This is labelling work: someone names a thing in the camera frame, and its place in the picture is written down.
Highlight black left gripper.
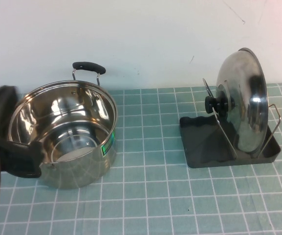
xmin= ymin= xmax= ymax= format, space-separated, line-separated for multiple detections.
xmin=0 ymin=84 xmax=43 ymax=172

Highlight stainless steel pot black handles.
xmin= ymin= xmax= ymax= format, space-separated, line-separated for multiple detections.
xmin=6 ymin=61 xmax=119 ymax=189

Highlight wire lid rack grey tray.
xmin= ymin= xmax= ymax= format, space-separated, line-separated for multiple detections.
xmin=179 ymin=78 xmax=282 ymax=169

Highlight steel pot lid black knob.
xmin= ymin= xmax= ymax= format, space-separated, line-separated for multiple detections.
xmin=204 ymin=47 xmax=269 ymax=157

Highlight teal grid tablecloth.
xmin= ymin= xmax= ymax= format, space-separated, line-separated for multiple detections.
xmin=0 ymin=82 xmax=282 ymax=235

